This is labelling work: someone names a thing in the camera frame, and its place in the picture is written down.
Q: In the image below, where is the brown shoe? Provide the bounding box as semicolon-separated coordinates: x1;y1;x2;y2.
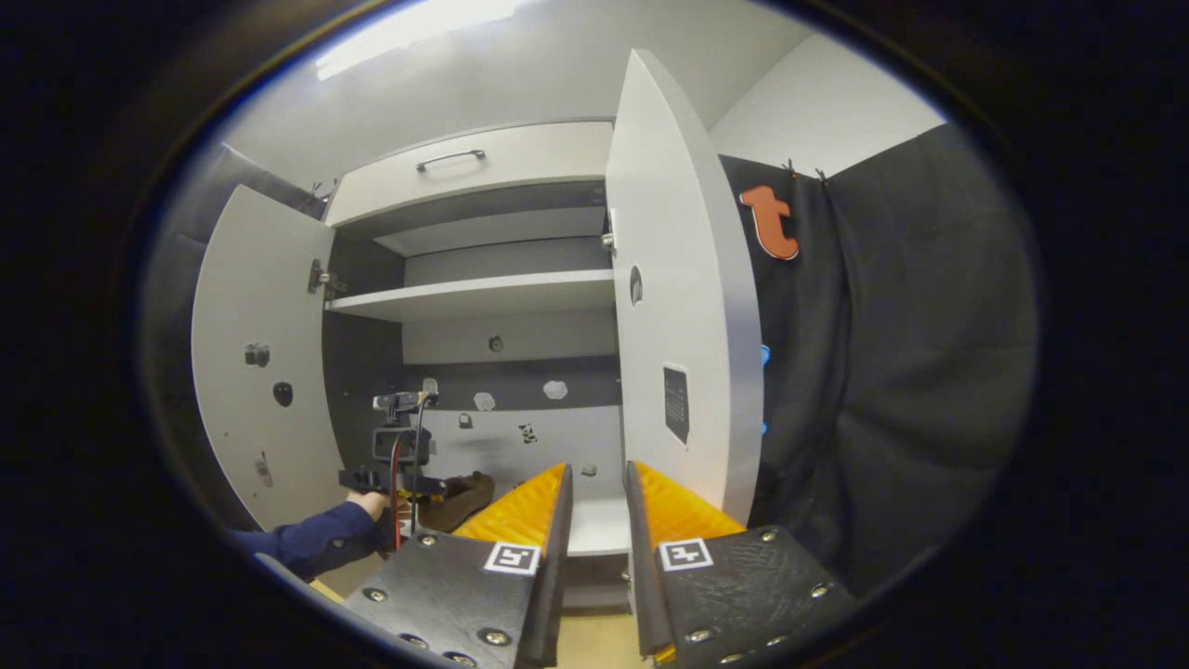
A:
415;471;497;534

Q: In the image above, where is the white cabinet drawer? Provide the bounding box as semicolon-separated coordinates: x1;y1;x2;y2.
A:
322;121;616;229

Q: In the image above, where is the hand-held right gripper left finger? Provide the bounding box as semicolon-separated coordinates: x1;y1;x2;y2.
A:
342;462;575;669

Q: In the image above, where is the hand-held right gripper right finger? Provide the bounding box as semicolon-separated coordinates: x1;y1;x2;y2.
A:
624;460;856;668

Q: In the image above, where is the white cabinet shelf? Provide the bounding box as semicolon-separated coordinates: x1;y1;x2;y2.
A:
325;269;617;323
373;205;609;258

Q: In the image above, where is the white door with camera sticker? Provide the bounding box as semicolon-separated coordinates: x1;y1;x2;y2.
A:
190;184;349;532

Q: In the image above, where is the white door with calendar sticker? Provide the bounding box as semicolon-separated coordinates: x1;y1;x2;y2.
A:
604;48;765;526

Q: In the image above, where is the red cable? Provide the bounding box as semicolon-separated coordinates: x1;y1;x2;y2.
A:
390;435;407;551

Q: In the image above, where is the black drawer handle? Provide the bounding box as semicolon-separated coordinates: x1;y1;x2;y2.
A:
414;149;488;174

